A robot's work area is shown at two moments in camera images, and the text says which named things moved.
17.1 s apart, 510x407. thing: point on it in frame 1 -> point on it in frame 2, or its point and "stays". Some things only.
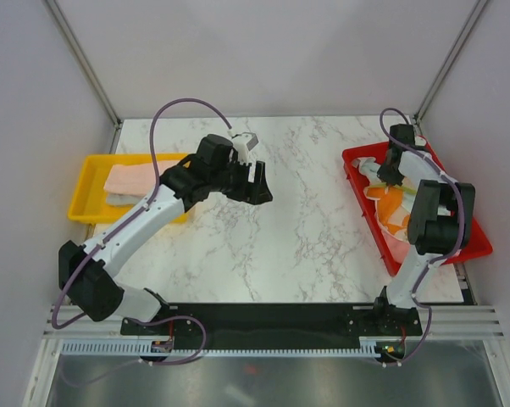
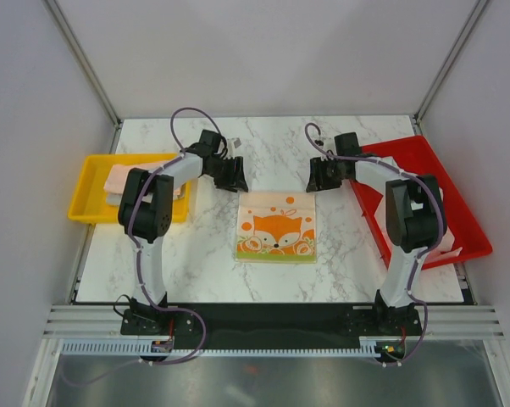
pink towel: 135,179 stays
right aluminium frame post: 447,63 stays
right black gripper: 385,176 -> 317,168
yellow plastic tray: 89,202 stays
